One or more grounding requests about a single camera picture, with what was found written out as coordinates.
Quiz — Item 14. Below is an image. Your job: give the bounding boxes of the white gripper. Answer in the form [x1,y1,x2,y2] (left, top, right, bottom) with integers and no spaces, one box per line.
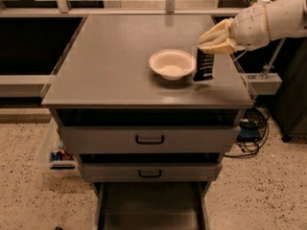
[199,5,270,55]

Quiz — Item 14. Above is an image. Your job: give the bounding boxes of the black rxbar chocolate bar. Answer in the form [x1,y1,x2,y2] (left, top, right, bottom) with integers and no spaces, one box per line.
[193,50,214,81]

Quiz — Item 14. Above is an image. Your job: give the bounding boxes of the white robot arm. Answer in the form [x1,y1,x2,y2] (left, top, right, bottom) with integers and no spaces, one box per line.
[198,0,307,54]

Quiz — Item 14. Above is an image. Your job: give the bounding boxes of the grey drawer cabinet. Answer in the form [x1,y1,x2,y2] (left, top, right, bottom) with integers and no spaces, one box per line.
[41,14,255,230]

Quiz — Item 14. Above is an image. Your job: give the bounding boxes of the middle grey drawer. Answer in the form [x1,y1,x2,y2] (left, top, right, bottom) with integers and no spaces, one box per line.
[79,153,222,182]

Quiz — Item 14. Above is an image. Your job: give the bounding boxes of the top grey drawer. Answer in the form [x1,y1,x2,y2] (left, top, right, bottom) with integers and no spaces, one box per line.
[56,108,243,154]

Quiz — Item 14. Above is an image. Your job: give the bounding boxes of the bottom grey open drawer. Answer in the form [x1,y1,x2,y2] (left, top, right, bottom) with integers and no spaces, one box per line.
[93,182,209,230]

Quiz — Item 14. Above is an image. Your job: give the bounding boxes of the metal diagonal rod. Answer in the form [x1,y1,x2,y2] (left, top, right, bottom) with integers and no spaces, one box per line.
[258,38,285,80]

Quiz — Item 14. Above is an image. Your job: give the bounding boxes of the white paper bowl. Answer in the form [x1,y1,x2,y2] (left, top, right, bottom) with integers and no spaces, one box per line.
[149,50,197,81]

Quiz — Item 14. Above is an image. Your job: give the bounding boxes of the blue box on floor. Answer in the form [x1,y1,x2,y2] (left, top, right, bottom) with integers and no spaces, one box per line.
[237,121,261,142]

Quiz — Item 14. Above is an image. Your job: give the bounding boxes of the dark grey side cabinet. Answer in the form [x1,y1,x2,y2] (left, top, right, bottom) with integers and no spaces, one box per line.
[274,39,307,142]

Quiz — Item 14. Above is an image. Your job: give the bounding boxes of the clear plastic storage bin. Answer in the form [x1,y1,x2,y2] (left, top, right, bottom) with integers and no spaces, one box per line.
[35,119,80,177]

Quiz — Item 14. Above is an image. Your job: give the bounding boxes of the grey rail bracket block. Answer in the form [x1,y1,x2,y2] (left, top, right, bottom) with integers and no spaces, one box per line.
[241,73,282,96]

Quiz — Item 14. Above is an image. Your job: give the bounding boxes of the black floor cables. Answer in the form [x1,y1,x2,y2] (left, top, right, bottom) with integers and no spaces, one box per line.
[224,107,272,160]

